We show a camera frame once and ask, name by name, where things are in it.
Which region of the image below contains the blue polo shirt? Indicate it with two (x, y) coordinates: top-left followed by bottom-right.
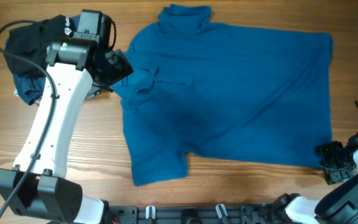
(113, 4), (333, 186)

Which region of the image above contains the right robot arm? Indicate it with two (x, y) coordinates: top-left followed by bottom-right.
(266, 132), (358, 223)

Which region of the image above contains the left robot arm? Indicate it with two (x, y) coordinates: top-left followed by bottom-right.
(0, 10), (133, 223)

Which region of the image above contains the light grey folded garment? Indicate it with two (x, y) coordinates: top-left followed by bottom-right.
(14, 87), (102, 104)

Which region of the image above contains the black folded garment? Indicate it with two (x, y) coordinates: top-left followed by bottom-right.
(5, 15), (74, 78)

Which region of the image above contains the navy folded garment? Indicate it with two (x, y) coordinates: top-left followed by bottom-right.
(12, 16), (80, 91)

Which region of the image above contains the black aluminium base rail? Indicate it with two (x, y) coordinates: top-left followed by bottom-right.
(110, 204), (293, 224)

